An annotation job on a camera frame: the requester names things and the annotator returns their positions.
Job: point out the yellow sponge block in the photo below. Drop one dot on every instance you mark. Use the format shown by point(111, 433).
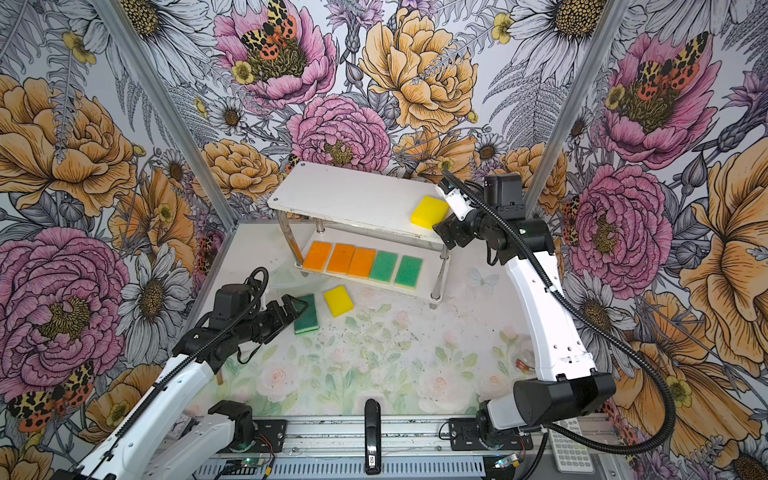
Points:
point(338, 301)

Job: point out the white two-tier metal shelf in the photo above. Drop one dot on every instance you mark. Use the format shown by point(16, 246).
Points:
point(317, 202)

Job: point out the yellow sponge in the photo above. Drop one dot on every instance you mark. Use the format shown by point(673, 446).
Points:
point(429, 212)

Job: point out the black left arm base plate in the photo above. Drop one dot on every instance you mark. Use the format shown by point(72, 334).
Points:
point(264, 436)

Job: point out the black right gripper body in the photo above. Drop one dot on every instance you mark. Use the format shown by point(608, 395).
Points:
point(475, 225)

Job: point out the black stapler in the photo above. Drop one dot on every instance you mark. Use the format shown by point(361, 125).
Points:
point(372, 436)

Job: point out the light green sponge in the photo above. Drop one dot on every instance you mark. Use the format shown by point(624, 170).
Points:
point(383, 267)
point(408, 272)

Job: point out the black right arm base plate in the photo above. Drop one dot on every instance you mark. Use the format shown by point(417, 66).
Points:
point(463, 434)

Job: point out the white desk calculator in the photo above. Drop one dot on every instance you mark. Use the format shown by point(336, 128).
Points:
point(570, 457)

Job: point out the aluminium front rail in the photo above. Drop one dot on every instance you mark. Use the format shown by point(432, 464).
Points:
point(334, 448)

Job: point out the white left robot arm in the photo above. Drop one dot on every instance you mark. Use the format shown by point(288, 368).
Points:
point(135, 449)

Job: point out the orange sponge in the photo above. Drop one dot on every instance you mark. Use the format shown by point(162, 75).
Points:
point(340, 259)
point(361, 263)
point(317, 256)

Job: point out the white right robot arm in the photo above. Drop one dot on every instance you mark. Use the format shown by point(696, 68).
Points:
point(567, 383)

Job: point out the dark green scouring sponge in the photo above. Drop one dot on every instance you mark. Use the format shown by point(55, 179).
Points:
point(307, 319)

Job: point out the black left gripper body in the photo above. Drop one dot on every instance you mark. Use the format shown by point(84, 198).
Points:
point(243, 325)

